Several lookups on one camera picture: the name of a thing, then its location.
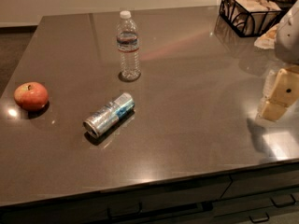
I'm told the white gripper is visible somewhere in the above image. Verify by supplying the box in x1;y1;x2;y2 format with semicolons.
258;0;299;121

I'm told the silver blue redbull can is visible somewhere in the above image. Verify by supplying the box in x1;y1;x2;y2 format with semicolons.
83;92;135;139

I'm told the white paper napkins stack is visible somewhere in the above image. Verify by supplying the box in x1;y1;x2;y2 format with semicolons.
227;0;282;35

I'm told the clear plastic water bottle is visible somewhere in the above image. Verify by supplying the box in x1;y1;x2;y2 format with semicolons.
116;10;141;81

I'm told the red apple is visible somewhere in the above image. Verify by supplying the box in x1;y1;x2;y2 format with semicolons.
14;82;49;111

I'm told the black wire napkin basket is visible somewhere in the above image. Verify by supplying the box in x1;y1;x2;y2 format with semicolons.
219;0;285;38

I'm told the black drawer handle upper right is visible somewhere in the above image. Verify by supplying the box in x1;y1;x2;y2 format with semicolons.
271;194;296;208

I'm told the black drawer handle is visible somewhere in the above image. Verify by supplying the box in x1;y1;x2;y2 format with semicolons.
249;213;270;224
107;202;143;220
271;194;296;208

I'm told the black drawer handle lower right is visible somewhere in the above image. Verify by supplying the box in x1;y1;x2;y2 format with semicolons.
249;213;270;224

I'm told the black drawer handle left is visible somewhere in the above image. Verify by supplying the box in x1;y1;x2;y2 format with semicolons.
107;202;143;220

